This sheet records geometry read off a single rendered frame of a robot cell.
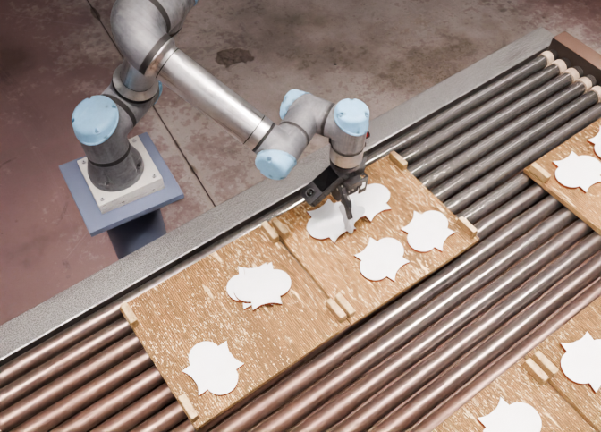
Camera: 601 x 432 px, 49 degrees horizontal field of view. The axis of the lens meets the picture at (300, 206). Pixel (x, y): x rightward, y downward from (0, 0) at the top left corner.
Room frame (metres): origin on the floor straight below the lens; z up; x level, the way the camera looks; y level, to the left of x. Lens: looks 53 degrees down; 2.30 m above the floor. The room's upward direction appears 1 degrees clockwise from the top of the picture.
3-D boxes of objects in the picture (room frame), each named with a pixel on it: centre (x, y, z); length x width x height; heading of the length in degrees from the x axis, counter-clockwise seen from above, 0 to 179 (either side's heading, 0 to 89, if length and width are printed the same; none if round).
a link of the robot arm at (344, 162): (0.98, -0.10, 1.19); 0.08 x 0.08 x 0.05
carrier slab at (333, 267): (0.94, -0.19, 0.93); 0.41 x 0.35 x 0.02; 126
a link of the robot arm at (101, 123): (1.15, 0.51, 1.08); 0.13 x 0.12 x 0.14; 154
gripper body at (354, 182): (0.98, -0.10, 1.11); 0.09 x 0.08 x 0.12; 126
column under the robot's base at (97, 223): (1.15, 0.51, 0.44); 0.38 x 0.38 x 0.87; 31
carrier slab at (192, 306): (0.70, 0.15, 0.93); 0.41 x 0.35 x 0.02; 127
